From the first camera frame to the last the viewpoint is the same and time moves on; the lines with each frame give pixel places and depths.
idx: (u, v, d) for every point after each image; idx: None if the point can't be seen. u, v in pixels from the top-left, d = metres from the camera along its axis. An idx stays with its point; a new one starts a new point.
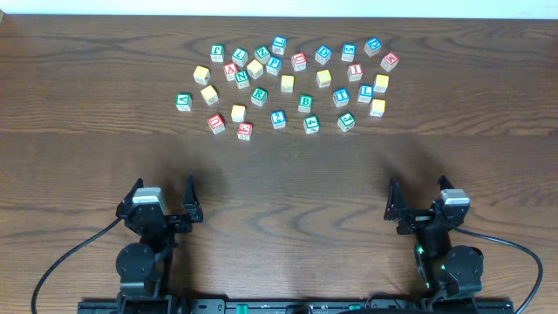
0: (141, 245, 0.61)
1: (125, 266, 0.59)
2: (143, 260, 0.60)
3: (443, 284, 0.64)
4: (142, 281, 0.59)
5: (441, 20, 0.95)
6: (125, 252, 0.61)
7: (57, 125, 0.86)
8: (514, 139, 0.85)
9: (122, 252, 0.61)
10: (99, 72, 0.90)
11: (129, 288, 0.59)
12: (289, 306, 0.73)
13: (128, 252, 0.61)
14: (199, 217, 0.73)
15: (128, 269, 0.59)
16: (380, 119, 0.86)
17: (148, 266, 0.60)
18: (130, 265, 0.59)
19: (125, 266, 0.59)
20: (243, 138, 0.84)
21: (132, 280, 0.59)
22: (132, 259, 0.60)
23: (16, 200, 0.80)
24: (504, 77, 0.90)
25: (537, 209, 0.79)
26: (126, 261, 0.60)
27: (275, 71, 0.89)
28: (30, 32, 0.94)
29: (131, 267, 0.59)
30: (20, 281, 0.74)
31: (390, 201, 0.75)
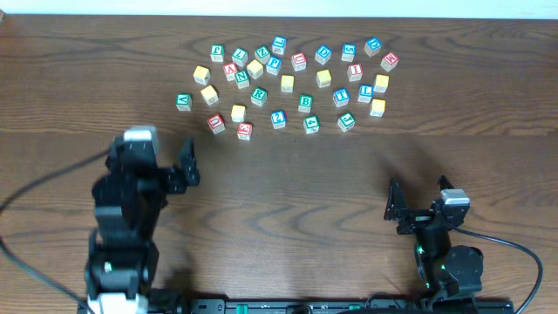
0: (123, 174, 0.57)
1: (103, 190, 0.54)
2: (124, 187, 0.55)
3: (443, 285, 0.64)
4: (120, 208, 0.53)
5: (441, 20, 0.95)
6: (105, 179, 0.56)
7: (56, 125, 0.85)
8: (514, 139, 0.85)
9: (100, 179, 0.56)
10: (99, 72, 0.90)
11: (104, 215, 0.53)
12: (289, 306, 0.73)
13: (107, 180, 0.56)
14: (194, 177, 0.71)
15: (105, 194, 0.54)
16: (380, 119, 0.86)
17: (128, 193, 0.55)
18: (108, 191, 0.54)
19: (103, 191, 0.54)
20: (242, 138, 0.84)
21: (107, 205, 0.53)
22: (111, 186, 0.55)
23: (15, 200, 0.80)
24: (504, 77, 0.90)
25: (537, 210, 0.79)
26: (104, 186, 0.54)
27: (275, 71, 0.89)
28: (30, 32, 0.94)
29: (108, 192, 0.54)
30: (18, 281, 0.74)
31: (390, 201, 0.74)
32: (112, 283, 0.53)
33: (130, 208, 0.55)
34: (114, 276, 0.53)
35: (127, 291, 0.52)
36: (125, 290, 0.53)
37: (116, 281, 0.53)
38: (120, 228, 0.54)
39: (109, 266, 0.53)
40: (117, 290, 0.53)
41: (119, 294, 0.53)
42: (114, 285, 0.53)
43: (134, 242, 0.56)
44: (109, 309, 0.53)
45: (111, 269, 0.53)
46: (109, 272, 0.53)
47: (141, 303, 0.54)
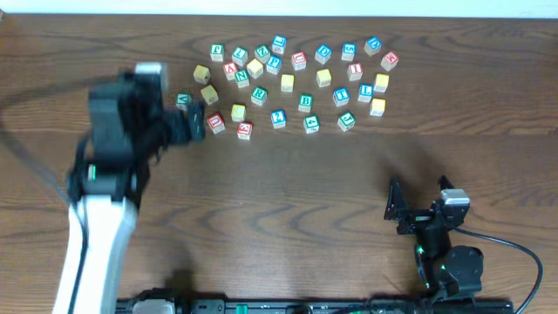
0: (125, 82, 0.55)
1: (100, 89, 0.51)
2: (124, 88, 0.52)
3: (443, 285, 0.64)
4: (116, 103, 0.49)
5: (442, 19, 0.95)
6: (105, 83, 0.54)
7: (56, 125, 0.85)
8: (515, 139, 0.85)
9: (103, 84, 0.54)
10: (98, 72, 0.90)
11: (98, 108, 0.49)
12: (289, 306, 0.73)
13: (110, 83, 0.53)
14: None
15: (102, 92, 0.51)
16: (380, 119, 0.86)
17: (127, 93, 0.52)
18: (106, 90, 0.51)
19: (100, 89, 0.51)
20: (242, 137, 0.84)
21: (102, 98, 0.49)
22: (111, 87, 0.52)
23: (15, 200, 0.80)
24: (504, 76, 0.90)
25: (538, 210, 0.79)
26: (105, 87, 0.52)
27: (275, 70, 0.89)
28: (29, 31, 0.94)
29: (105, 90, 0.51)
30: (18, 281, 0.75)
31: (390, 201, 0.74)
32: (97, 187, 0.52)
33: (127, 111, 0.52)
34: (99, 181, 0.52)
35: (112, 194, 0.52)
36: (112, 194, 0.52)
37: (101, 186, 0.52)
38: (116, 131, 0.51)
39: (94, 174, 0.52)
40: (101, 195, 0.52)
41: (105, 198, 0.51)
42: (100, 192, 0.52)
43: (126, 152, 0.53)
44: (93, 214, 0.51)
45: (97, 175, 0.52)
46: (92, 180, 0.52)
47: (128, 210, 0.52)
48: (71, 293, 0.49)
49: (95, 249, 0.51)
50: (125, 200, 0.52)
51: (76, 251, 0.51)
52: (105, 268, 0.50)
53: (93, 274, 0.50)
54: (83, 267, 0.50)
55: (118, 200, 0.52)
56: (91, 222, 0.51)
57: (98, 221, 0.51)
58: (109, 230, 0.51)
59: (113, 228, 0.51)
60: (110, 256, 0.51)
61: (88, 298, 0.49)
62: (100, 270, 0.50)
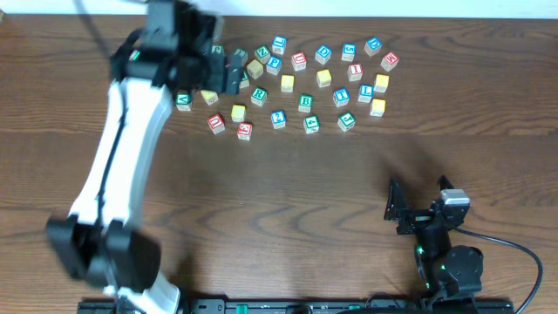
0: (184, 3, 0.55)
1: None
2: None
3: (443, 285, 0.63)
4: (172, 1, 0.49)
5: (441, 20, 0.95)
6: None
7: (56, 125, 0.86)
8: (514, 139, 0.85)
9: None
10: (99, 72, 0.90)
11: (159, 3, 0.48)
12: (289, 306, 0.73)
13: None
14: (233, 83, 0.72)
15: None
16: (380, 119, 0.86)
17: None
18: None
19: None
20: (242, 138, 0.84)
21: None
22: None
23: (15, 201, 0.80)
24: (504, 77, 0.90)
25: (537, 210, 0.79)
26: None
27: (275, 71, 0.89)
28: (30, 31, 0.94)
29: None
30: (19, 281, 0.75)
31: (390, 201, 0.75)
32: (137, 70, 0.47)
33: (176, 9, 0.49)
34: (140, 66, 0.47)
35: (151, 79, 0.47)
36: (152, 78, 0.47)
37: (142, 73, 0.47)
38: (166, 28, 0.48)
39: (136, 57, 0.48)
40: (143, 80, 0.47)
41: (146, 80, 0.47)
42: (142, 73, 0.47)
43: (169, 48, 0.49)
44: (134, 95, 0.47)
45: (139, 57, 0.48)
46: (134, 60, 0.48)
47: (166, 98, 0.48)
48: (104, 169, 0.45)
49: (132, 123, 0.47)
50: (164, 85, 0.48)
51: (113, 126, 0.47)
52: (139, 146, 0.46)
53: (127, 150, 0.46)
54: (117, 145, 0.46)
55: (157, 84, 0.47)
56: (130, 100, 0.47)
57: (138, 97, 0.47)
58: (147, 110, 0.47)
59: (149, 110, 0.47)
60: (145, 139, 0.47)
61: (121, 172, 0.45)
62: (134, 148, 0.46)
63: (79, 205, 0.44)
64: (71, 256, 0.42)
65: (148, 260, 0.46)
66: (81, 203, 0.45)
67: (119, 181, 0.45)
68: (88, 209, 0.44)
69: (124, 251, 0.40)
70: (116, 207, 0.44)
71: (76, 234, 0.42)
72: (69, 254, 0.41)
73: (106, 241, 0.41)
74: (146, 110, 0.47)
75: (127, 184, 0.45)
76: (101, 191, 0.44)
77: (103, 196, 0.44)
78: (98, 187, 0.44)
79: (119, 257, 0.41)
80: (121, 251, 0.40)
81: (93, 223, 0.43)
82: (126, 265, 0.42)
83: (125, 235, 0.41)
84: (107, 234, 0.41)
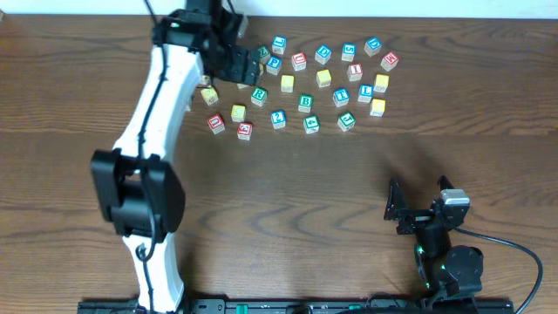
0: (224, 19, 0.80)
1: None
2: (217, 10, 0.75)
3: (443, 285, 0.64)
4: None
5: (441, 20, 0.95)
6: None
7: (56, 125, 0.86)
8: (514, 139, 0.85)
9: None
10: (99, 72, 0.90)
11: None
12: (289, 306, 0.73)
13: None
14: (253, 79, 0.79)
15: None
16: (380, 119, 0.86)
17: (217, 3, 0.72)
18: None
19: None
20: (242, 138, 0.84)
21: None
22: None
23: (15, 201, 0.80)
24: (504, 77, 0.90)
25: (537, 210, 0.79)
26: None
27: (275, 70, 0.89)
28: (30, 31, 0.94)
29: None
30: (19, 281, 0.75)
31: (390, 201, 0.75)
32: (176, 35, 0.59)
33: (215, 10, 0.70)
34: (179, 33, 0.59)
35: (188, 44, 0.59)
36: (188, 45, 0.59)
37: (179, 38, 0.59)
38: (202, 11, 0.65)
39: (177, 25, 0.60)
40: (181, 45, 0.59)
41: (183, 46, 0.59)
42: (180, 40, 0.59)
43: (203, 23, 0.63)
44: (173, 56, 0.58)
45: (180, 26, 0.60)
46: (175, 28, 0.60)
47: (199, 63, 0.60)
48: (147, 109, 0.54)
49: (171, 79, 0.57)
50: (198, 51, 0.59)
51: (155, 80, 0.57)
52: (175, 97, 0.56)
53: (166, 98, 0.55)
54: (156, 94, 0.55)
55: (193, 47, 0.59)
56: (169, 61, 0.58)
57: (176, 59, 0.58)
58: (184, 67, 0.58)
59: (186, 68, 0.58)
60: (181, 92, 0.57)
61: (159, 114, 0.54)
62: (173, 94, 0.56)
63: (122, 142, 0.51)
64: (112, 186, 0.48)
65: (178, 202, 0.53)
66: (123, 140, 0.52)
67: (158, 121, 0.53)
68: (130, 145, 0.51)
69: (159, 179, 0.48)
70: (153, 143, 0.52)
71: (117, 167, 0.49)
72: (111, 183, 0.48)
73: (145, 171, 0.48)
74: (180, 70, 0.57)
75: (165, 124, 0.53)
76: (144, 129, 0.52)
77: (144, 133, 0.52)
78: (139, 126, 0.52)
79: (156, 185, 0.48)
80: (158, 179, 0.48)
81: (134, 156, 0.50)
82: (159, 195, 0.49)
83: (161, 166, 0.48)
84: (146, 166, 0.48)
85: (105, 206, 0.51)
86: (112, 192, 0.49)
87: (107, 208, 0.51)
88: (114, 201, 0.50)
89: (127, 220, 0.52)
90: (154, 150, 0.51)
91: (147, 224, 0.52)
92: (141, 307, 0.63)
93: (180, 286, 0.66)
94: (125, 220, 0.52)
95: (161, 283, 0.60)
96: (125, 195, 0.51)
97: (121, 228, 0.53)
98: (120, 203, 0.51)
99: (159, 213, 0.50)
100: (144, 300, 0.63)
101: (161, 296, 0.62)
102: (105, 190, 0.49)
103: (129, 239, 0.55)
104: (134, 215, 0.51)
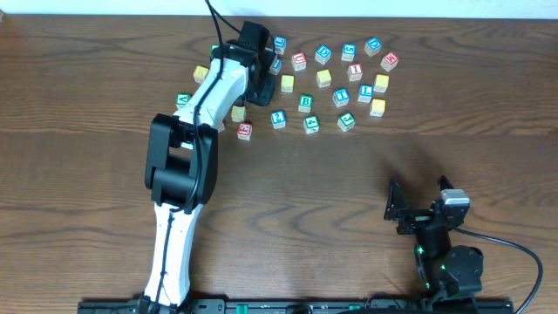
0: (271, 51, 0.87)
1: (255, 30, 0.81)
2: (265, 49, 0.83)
3: (443, 284, 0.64)
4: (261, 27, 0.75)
5: (441, 20, 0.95)
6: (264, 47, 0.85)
7: (56, 125, 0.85)
8: (514, 139, 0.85)
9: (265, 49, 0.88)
10: (99, 72, 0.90)
11: (251, 28, 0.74)
12: (289, 306, 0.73)
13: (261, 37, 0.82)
14: (264, 101, 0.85)
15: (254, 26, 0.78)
16: (380, 119, 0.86)
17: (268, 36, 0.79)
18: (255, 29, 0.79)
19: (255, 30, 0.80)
20: (242, 138, 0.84)
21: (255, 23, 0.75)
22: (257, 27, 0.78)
23: (15, 200, 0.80)
24: (504, 77, 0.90)
25: (537, 210, 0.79)
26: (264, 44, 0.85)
27: (275, 70, 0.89)
28: (30, 32, 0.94)
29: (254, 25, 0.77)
30: (18, 282, 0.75)
31: (390, 201, 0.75)
32: (233, 55, 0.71)
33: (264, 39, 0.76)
34: (234, 53, 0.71)
35: (241, 62, 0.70)
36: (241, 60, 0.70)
37: (234, 58, 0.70)
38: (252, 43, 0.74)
39: (234, 48, 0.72)
40: (234, 59, 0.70)
41: (236, 61, 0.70)
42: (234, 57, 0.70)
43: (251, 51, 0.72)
44: (227, 66, 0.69)
45: (235, 48, 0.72)
46: (232, 49, 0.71)
47: (245, 76, 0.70)
48: (202, 98, 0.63)
49: (223, 81, 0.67)
50: (247, 68, 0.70)
51: (210, 79, 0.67)
52: (226, 92, 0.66)
53: (218, 94, 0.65)
54: (213, 89, 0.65)
55: (244, 65, 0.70)
56: (226, 67, 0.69)
57: (230, 67, 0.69)
58: (234, 77, 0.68)
59: (237, 75, 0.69)
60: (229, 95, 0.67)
61: (214, 102, 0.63)
62: (222, 93, 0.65)
63: (180, 112, 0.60)
64: (165, 146, 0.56)
65: (214, 174, 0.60)
66: (182, 112, 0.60)
67: (211, 107, 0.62)
68: (187, 116, 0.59)
69: (211, 143, 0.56)
70: (207, 119, 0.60)
71: (173, 130, 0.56)
72: (165, 142, 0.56)
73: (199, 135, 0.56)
74: (234, 75, 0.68)
75: (216, 109, 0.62)
76: (199, 108, 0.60)
77: (199, 111, 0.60)
78: (195, 105, 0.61)
79: (207, 148, 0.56)
80: (208, 143, 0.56)
81: (190, 125, 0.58)
82: (206, 159, 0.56)
83: (213, 133, 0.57)
84: (201, 131, 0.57)
85: (152, 168, 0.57)
86: (162, 153, 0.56)
87: (153, 170, 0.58)
88: (160, 164, 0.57)
89: (166, 186, 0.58)
90: (206, 122, 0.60)
91: (183, 193, 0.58)
92: (146, 297, 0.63)
93: (187, 283, 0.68)
94: (164, 185, 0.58)
95: (175, 269, 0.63)
96: (172, 162, 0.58)
97: (159, 194, 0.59)
98: (165, 167, 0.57)
99: (200, 179, 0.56)
100: (150, 290, 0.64)
101: (171, 283, 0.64)
102: (156, 150, 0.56)
103: (160, 208, 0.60)
104: (175, 180, 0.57)
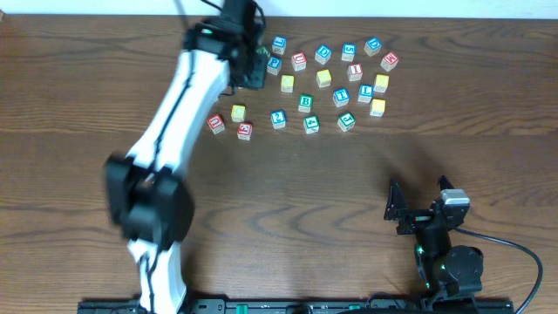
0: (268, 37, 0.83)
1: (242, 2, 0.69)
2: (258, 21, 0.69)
3: (443, 285, 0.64)
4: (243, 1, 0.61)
5: (441, 20, 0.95)
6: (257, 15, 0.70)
7: (56, 125, 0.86)
8: (514, 139, 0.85)
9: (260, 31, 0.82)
10: (99, 72, 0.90)
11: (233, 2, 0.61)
12: (289, 306, 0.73)
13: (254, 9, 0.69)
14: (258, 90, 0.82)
15: None
16: (380, 119, 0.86)
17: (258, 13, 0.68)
18: None
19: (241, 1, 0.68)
20: (242, 138, 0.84)
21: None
22: None
23: (16, 200, 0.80)
24: (504, 77, 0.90)
25: (537, 210, 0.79)
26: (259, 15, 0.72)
27: (275, 70, 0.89)
28: (30, 31, 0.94)
29: None
30: (18, 281, 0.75)
31: (390, 201, 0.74)
32: (207, 41, 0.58)
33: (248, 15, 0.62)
34: (209, 38, 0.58)
35: (217, 51, 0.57)
36: (216, 50, 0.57)
37: (208, 44, 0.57)
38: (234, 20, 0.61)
39: (208, 31, 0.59)
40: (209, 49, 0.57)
41: (211, 51, 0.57)
42: (208, 44, 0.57)
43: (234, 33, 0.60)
44: (200, 65, 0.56)
45: (210, 31, 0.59)
46: (206, 33, 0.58)
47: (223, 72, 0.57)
48: (166, 115, 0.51)
49: (193, 90, 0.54)
50: (226, 57, 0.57)
51: (176, 89, 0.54)
52: (196, 107, 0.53)
53: (186, 110, 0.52)
54: (180, 101, 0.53)
55: (221, 55, 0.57)
56: (196, 69, 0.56)
57: (202, 68, 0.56)
58: (208, 79, 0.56)
59: (211, 78, 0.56)
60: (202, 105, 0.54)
61: (179, 126, 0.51)
62: (193, 105, 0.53)
63: (139, 146, 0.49)
64: (121, 195, 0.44)
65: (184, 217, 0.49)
66: (139, 146, 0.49)
67: (178, 128, 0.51)
68: (146, 152, 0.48)
69: (174, 194, 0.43)
70: (173, 146, 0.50)
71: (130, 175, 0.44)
72: (120, 192, 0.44)
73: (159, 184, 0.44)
74: (207, 78, 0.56)
75: (183, 138, 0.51)
76: (159, 137, 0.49)
77: (159, 143, 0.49)
78: (156, 134, 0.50)
79: (168, 200, 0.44)
80: (171, 195, 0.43)
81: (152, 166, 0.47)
82: (172, 213, 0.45)
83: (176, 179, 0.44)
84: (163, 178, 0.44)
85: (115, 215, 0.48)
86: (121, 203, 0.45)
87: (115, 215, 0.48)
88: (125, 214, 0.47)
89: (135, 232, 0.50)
90: (171, 153, 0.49)
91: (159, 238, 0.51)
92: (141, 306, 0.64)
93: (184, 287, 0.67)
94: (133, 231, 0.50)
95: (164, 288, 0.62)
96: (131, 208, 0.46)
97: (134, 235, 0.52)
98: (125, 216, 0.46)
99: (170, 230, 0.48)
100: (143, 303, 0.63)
101: None
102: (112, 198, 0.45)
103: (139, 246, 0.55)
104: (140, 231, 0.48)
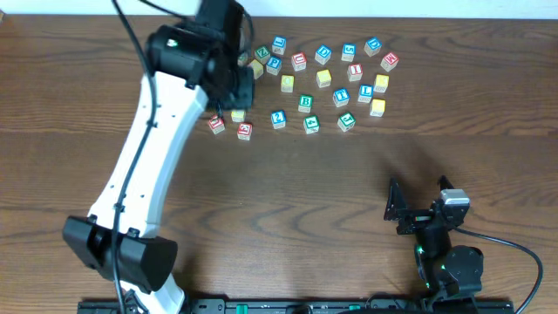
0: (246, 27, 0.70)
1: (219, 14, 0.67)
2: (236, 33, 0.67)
3: (443, 285, 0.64)
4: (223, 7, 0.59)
5: (441, 20, 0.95)
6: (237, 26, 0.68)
7: (56, 125, 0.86)
8: (514, 139, 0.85)
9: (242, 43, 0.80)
10: (99, 73, 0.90)
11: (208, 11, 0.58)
12: (289, 306, 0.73)
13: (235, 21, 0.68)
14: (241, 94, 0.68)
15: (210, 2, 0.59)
16: (380, 119, 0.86)
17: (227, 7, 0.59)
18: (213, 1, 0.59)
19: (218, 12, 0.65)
20: (242, 138, 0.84)
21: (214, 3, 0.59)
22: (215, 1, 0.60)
23: (16, 200, 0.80)
24: (503, 77, 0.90)
25: (537, 210, 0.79)
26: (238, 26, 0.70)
27: (275, 70, 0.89)
28: (30, 32, 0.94)
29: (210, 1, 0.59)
30: (18, 282, 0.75)
31: (390, 201, 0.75)
32: (178, 52, 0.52)
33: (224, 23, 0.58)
34: (179, 50, 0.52)
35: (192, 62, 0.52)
36: (188, 63, 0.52)
37: (180, 58, 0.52)
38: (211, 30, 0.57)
39: (176, 42, 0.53)
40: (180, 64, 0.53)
41: (182, 66, 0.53)
42: (178, 58, 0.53)
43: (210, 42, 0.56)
44: (167, 90, 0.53)
45: (178, 43, 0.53)
46: (173, 44, 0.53)
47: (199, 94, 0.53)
48: (134, 157, 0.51)
49: (159, 128, 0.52)
50: (200, 66, 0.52)
51: (143, 126, 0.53)
52: (161, 151, 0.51)
53: (152, 154, 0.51)
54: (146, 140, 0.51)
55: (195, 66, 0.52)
56: (160, 98, 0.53)
57: (166, 99, 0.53)
58: (178, 111, 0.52)
59: (180, 112, 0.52)
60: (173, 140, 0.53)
61: (143, 174, 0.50)
62: (160, 149, 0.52)
63: (100, 206, 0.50)
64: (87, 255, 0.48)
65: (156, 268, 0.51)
66: (101, 205, 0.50)
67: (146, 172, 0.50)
68: (108, 212, 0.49)
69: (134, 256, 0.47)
70: (138, 194, 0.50)
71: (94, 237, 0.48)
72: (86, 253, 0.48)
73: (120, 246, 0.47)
74: (175, 108, 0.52)
75: (149, 186, 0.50)
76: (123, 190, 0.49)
77: (122, 201, 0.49)
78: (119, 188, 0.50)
79: (128, 260, 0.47)
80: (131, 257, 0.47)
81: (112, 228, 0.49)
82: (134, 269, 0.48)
83: (135, 243, 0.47)
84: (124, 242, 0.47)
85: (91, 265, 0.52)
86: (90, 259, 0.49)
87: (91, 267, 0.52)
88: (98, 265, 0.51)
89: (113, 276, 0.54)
90: (134, 209, 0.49)
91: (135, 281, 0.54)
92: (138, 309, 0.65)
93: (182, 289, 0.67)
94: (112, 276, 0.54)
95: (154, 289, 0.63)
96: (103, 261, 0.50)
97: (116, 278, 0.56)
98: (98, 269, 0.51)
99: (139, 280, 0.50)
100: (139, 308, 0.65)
101: None
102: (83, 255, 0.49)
103: None
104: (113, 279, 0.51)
